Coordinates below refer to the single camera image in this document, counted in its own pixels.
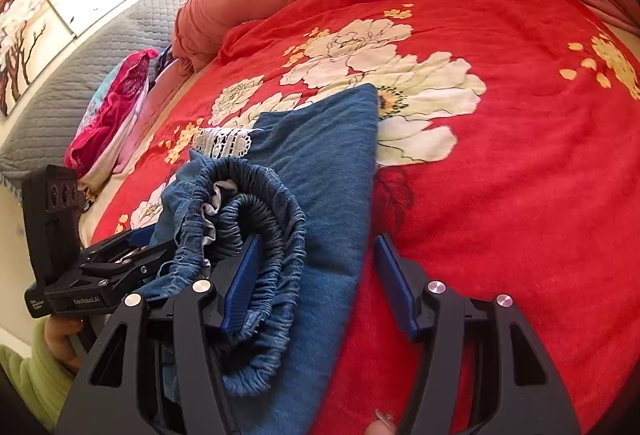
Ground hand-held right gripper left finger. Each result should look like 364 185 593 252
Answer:
55 234 266 435

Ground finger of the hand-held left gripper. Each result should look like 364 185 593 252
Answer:
82 226 175 267
79 249 168 287

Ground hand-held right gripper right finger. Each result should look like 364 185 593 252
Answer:
374 234 582 435

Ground blue denim pants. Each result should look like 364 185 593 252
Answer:
150 82 382 435

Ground person's left forearm green sleeve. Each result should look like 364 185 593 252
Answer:
0 342 77 433

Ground person's left hand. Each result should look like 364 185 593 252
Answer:
43 316 85 374

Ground person's right hand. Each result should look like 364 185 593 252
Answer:
363 408 397 435

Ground pink pillow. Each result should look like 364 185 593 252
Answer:
112 58 193 176

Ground grey quilted headboard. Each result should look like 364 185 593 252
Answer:
0 0 232 192

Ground red floral blanket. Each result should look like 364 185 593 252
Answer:
82 0 640 435

